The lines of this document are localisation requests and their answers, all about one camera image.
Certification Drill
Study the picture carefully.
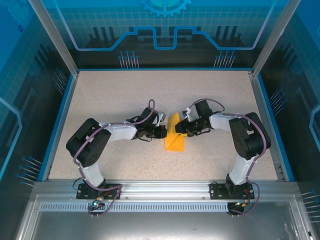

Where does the aluminium frame post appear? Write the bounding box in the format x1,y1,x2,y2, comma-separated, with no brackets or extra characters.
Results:
27,0,80,77
251,0,302,77

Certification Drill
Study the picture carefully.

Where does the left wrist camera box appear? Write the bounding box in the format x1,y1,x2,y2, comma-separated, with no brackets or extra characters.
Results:
155,111,168,127

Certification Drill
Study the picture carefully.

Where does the grey metal tray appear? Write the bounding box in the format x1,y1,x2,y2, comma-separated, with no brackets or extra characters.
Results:
14,194,316,240

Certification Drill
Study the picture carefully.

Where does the aluminium side rail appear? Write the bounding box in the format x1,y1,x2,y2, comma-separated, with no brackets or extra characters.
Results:
249,70,287,182

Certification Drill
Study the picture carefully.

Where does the aluminium mounting rail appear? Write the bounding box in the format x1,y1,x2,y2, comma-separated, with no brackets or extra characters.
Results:
32,180,300,204

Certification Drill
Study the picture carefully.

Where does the cable connector with green light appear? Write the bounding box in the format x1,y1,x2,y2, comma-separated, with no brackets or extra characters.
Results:
90,196,105,209
233,199,252,209

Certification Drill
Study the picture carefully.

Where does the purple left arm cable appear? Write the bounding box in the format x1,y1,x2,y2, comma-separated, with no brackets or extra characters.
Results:
73,98,156,219

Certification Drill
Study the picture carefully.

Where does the yellow paper sheet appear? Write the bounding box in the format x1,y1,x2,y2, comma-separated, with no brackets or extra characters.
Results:
164,112,189,153

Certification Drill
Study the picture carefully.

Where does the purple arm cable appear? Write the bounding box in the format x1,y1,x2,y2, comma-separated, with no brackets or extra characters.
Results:
186,98,272,218
73,98,156,219

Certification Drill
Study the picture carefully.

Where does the slotted grey cable duct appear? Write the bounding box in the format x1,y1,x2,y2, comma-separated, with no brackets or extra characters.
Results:
39,202,231,213

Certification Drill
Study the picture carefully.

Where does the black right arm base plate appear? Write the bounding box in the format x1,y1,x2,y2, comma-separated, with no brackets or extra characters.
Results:
209,181,256,201

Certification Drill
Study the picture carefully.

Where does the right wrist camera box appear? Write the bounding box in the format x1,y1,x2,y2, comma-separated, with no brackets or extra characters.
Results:
181,107,193,120

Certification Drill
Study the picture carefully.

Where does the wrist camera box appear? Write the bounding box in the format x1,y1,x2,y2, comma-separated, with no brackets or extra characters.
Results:
181,107,193,120
155,111,168,127

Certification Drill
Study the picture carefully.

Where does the blue table edge frame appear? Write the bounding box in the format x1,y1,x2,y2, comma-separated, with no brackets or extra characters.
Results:
37,67,296,183

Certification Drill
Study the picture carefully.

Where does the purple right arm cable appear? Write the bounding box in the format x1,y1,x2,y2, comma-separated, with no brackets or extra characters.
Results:
186,98,272,218

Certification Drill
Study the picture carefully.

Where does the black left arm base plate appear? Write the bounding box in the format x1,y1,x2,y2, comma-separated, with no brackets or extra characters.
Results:
76,183,124,201

